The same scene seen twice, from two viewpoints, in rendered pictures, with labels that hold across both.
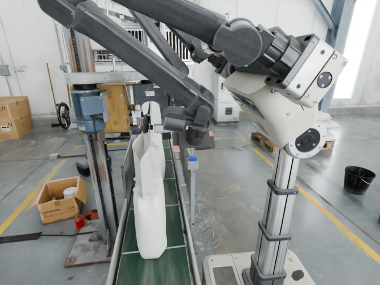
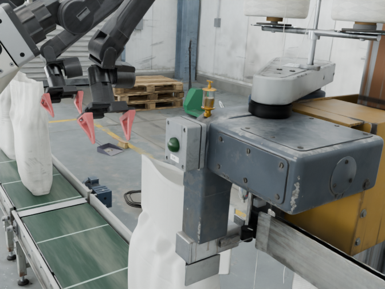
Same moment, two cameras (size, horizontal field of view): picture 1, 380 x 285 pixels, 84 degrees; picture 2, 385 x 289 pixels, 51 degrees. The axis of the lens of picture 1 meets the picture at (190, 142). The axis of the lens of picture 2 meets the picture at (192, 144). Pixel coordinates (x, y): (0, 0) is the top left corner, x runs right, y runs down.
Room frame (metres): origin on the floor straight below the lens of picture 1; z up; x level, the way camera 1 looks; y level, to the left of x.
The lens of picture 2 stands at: (2.12, -0.24, 1.53)
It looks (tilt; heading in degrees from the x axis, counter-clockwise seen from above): 18 degrees down; 153
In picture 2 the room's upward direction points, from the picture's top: 3 degrees clockwise
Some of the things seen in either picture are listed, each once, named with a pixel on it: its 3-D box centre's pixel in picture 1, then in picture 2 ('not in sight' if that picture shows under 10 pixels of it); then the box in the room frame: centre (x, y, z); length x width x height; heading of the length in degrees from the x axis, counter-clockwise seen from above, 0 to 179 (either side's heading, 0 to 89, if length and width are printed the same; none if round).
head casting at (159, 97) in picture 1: (154, 100); (274, 182); (1.53, 0.26, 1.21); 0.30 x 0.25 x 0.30; 9
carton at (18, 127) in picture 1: (12, 125); not in sight; (4.31, 3.76, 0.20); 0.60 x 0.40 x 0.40; 14
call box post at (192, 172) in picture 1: (192, 212); not in sight; (1.33, -0.02, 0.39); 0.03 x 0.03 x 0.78; 9
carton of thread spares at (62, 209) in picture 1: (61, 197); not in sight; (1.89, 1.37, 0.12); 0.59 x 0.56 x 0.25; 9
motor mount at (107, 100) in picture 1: (106, 103); not in sight; (1.29, 0.51, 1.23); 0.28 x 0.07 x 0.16; 9
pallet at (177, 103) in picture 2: not in sight; (140, 100); (-4.33, 2.04, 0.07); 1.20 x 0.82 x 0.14; 97
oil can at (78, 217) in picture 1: (77, 217); not in sight; (1.58, 1.04, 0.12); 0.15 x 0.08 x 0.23; 9
